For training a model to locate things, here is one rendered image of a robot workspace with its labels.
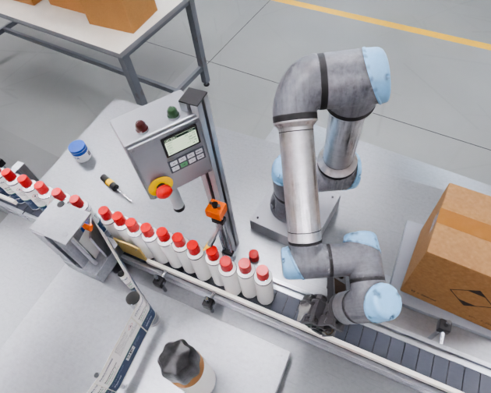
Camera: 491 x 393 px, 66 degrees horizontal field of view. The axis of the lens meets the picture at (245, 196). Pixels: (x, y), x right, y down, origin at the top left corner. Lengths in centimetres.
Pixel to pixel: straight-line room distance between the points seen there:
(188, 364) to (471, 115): 272
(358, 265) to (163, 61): 304
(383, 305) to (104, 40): 216
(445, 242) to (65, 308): 112
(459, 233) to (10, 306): 139
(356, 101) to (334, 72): 8
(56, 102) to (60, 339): 257
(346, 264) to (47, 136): 282
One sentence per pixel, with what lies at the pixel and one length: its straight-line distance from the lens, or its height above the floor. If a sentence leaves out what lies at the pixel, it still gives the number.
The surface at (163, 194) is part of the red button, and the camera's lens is 87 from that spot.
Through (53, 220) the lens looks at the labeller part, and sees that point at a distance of 120.
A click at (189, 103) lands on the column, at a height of 150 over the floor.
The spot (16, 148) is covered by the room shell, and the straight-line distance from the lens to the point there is 340.
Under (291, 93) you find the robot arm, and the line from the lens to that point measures 80.
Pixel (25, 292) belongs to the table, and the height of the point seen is 83.
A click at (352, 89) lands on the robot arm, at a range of 81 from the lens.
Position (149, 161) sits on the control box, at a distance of 83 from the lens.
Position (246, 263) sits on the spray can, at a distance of 102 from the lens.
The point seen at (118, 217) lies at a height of 108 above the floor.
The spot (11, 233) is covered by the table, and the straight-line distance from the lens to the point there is 170.
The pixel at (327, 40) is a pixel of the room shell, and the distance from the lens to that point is 368.
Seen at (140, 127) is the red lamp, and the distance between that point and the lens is 79.
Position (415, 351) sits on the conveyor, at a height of 88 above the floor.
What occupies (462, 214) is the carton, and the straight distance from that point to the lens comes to 115.
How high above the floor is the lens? 201
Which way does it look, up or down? 55 degrees down
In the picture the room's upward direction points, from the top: 9 degrees counter-clockwise
